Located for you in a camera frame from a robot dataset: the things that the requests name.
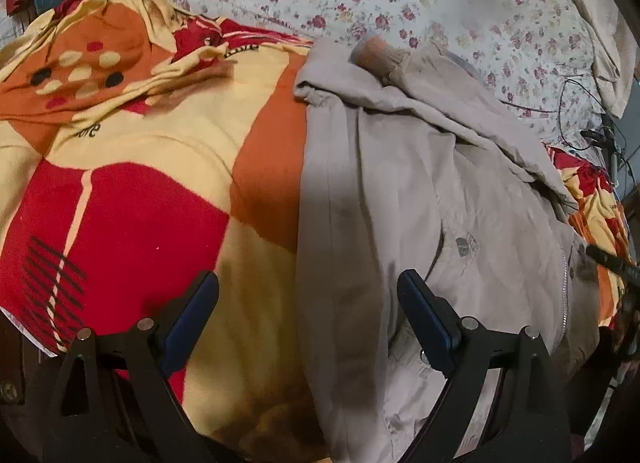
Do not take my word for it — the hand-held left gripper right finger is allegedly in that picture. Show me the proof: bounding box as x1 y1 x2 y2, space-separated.
396 269 572 463

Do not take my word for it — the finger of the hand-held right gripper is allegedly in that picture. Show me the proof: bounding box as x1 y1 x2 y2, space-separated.
586 243 640 289

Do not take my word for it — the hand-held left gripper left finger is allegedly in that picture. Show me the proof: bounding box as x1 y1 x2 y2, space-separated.
42 271 221 463

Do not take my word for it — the red orange printed blanket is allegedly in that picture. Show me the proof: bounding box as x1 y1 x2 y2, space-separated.
0 0 636 463

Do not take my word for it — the cream pillow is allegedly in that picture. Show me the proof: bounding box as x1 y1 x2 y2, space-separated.
562 0 637 118

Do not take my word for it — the beige jacket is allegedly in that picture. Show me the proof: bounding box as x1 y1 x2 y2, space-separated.
293 38 608 463

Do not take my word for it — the black cable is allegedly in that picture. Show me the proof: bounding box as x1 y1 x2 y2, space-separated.
492 40 632 164

